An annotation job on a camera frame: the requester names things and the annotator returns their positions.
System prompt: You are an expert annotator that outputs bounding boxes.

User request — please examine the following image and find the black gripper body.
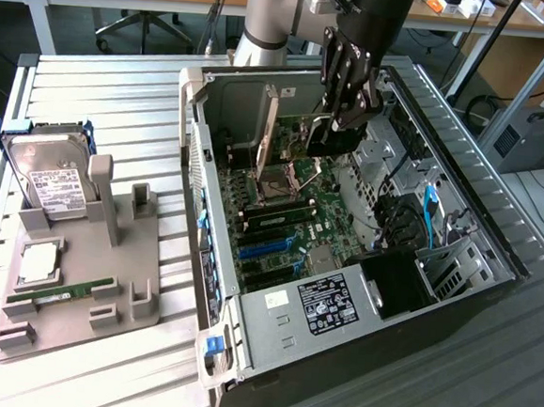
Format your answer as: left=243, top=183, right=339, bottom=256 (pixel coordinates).
left=339, top=0, right=419, bottom=68

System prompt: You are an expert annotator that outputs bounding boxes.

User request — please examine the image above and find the graphics card with metal bracket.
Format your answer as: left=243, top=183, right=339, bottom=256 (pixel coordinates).
left=254, top=82, right=372, bottom=186

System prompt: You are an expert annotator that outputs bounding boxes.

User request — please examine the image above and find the silver drive cage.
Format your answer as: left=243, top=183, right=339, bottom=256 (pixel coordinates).
left=337, top=107, right=452, bottom=237

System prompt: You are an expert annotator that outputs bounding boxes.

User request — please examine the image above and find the metal socket cover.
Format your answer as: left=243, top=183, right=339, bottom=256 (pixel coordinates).
left=288, top=156, right=324, bottom=192

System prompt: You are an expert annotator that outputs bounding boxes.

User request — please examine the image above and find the white small box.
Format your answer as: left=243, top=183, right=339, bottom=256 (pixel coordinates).
left=456, top=0, right=498, bottom=21

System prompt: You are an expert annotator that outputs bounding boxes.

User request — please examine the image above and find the black slanted pole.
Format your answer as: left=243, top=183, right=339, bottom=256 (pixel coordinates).
left=442, top=0, right=524, bottom=111

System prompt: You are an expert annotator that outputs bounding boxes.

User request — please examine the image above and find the green motherboard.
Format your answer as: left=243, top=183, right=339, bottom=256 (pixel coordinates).
left=207, top=131, right=375, bottom=302

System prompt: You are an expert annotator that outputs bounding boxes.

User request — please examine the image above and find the CPU socket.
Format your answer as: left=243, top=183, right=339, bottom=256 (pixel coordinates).
left=255, top=164, right=297, bottom=207

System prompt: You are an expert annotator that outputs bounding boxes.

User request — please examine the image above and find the wooden desk with small items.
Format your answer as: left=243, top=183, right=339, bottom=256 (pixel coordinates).
left=393, top=0, right=544, bottom=102

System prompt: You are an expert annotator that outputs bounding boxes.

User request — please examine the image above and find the grey chipset heatsink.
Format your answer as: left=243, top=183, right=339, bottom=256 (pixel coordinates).
left=306, top=242, right=345, bottom=273

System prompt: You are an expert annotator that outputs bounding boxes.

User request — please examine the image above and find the grey equipment box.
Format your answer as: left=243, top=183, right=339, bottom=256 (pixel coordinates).
left=489, top=103, right=544, bottom=178

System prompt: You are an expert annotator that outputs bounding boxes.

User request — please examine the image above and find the office chair base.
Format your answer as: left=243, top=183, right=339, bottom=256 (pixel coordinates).
left=93, top=5, right=198, bottom=61

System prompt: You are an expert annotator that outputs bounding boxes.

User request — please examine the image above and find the black expansion slot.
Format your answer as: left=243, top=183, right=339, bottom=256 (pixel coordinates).
left=240, top=259, right=297, bottom=286

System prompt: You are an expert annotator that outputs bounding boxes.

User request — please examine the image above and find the silver disk bay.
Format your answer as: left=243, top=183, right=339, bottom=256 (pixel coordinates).
left=410, top=227, right=521, bottom=308

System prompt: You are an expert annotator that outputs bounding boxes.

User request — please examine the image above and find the grey power supply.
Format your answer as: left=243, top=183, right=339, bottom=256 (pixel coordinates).
left=232, top=255, right=384, bottom=381

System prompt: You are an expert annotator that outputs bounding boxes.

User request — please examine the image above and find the open black PC case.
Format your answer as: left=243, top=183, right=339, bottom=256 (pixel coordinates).
left=151, top=48, right=544, bottom=407

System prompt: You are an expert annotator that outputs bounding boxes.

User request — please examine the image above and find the blue case latch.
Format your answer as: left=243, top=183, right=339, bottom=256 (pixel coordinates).
left=201, top=333, right=225, bottom=365

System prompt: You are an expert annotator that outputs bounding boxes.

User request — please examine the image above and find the silver hard disk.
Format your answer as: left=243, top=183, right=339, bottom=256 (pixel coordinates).
left=0, top=128, right=96, bottom=226

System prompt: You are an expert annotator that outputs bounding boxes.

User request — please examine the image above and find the grey parts rack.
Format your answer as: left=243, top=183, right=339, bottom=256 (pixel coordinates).
left=0, top=146, right=173, bottom=377

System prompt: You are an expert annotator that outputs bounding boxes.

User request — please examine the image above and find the blue disk caddy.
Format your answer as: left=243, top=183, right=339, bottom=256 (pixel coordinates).
left=0, top=114, right=97, bottom=214

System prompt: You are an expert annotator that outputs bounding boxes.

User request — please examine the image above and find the silver CPU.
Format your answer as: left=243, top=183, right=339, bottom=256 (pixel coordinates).
left=16, top=242, right=61, bottom=288

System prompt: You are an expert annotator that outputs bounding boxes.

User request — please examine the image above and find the green RAM stick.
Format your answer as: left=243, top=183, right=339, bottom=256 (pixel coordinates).
left=7, top=269, right=117, bottom=311

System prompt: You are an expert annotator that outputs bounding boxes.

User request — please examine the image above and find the grey hanging cable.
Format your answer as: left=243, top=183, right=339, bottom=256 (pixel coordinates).
left=203, top=0, right=233, bottom=57

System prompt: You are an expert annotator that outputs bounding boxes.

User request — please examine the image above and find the black wire bundle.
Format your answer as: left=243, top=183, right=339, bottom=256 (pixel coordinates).
left=370, top=192, right=432, bottom=254

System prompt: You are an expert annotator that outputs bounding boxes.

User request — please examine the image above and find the blue wire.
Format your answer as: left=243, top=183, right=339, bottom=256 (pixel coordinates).
left=417, top=180, right=443, bottom=251

